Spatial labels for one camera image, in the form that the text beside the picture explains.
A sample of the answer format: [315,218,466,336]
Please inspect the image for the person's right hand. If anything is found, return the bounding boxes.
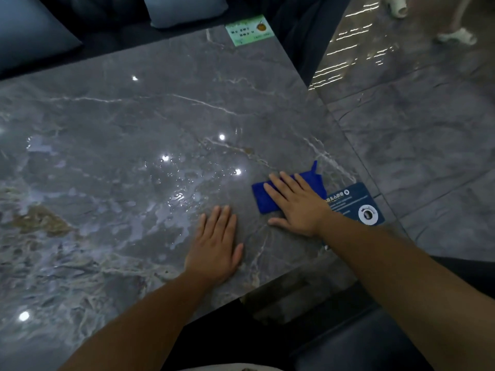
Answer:
[263,171,334,238]

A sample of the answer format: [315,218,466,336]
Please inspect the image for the person's left hand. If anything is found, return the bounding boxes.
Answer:
[184,205,244,286]

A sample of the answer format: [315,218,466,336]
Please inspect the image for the blue cleaning cloth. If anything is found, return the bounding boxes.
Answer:
[252,161,328,215]

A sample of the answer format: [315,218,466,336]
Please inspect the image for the person's right forearm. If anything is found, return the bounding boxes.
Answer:
[318,211,495,371]

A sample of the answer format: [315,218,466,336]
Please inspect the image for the person's left forearm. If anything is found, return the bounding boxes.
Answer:
[58,266,221,371]

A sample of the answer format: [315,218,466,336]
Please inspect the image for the dark blue table sticker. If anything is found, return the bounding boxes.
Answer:
[324,182,386,227]

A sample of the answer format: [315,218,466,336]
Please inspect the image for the person's white shirt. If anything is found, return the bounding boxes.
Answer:
[181,363,284,371]

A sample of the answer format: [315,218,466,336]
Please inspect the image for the dark blue bench seat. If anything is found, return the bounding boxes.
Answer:
[288,256,495,371]

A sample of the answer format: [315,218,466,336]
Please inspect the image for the green table sticker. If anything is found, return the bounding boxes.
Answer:
[225,14,275,47]

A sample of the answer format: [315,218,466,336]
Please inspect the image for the small grey-blue cushion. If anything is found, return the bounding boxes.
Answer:
[142,0,230,29]

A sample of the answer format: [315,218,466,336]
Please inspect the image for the large grey-blue cushion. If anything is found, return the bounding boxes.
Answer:
[0,0,83,72]

